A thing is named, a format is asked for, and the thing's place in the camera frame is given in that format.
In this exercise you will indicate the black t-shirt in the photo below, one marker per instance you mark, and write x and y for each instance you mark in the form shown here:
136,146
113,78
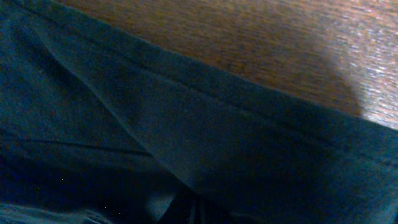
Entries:
98,126

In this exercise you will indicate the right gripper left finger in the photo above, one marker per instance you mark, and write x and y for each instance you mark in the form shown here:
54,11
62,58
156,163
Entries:
181,211

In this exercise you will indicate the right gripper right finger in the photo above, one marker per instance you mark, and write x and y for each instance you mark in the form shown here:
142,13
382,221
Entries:
209,213

